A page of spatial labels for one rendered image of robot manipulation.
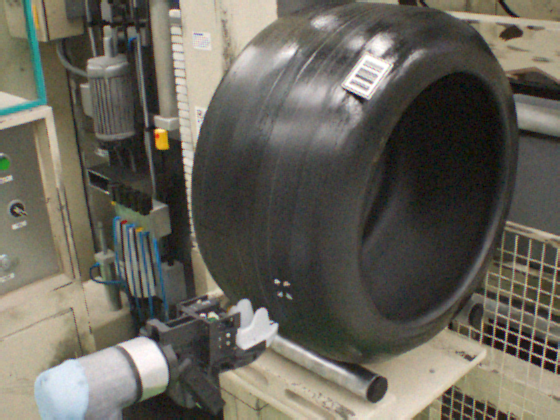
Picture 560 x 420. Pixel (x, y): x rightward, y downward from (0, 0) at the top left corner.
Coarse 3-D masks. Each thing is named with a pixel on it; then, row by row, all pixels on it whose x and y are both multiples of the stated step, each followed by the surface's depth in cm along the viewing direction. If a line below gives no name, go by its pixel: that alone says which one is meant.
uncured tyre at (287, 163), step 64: (256, 64) 96; (320, 64) 89; (448, 64) 95; (256, 128) 91; (320, 128) 86; (384, 128) 88; (448, 128) 130; (512, 128) 113; (192, 192) 101; (256, 192) 90; (320, 192) 86; (384, 192) 137; (448, 192) 132; (512, 192) 120; (256, 256) 93; (320, 256) 88; (384, 256) 135; (448, 256) 128; (320, 320) 94; (384, 320) 99; (448, 320) 114
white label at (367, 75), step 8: (368, 56) 87; (376, 56) 87; (360, 64) 87; (368, 64) 87; (376, 64) 87; (384, 64) 86; (392, 64) 86; (352, 72) 87; (360, 72) 86; (368, 72) 86; (376, 72) 86; (384, 72) 86; (352, 80) 86; (360, 80) 86; (368, 80) 86; (376, 80) 86; (352, 88) 86; (360, 88) 85; (368, 88) 85; (376, 88) 85; (368, 96) 85
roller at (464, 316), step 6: (468, 300) 123; (468, 306) 122; (474, 306) 122; (480, 306) 122; (462, 312) 122; (468, 312) 122; (474, 312) 121; (480, 312) 123; (456, 318) 124; (462, 318) 123; (468, 318) 122; (474, 318) 122; (480, 318) 123; (468, 324) 123; (474, 324) 122
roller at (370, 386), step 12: (228, 312) 126; (276, 336) 118; (276, 348) 118; (288, 348) 116; (300, 348) 114; (300, 360) 114; (312, 360) 112; (324, 360) 111; (324, 372) 110; (336, 372) 108; (348, 372) 107; (360, 372) 106; (372, 372) 106; (348, 384) 107; (360, 384) 105; (372, 384) 104; (384, 384) 105; (360, 396) 106; (372, 396) 104
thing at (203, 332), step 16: (176, 304) 92; (192, 304) 92; (208, 304) 93; (176, 320) 87; (192, 320) 88; (208, 320) 90; (224, 320) 89; (240, 320) 91; (160, 336) 85; (176, 336) 86; (192, 336) 88; (208, 336) 88; (224, 336) 91; (176, 352) 87; (192, 352) 89; (208, 352) 88; (224, 352) 91; (176, 368) 85; (208, 368) 89; (224, 368) 91
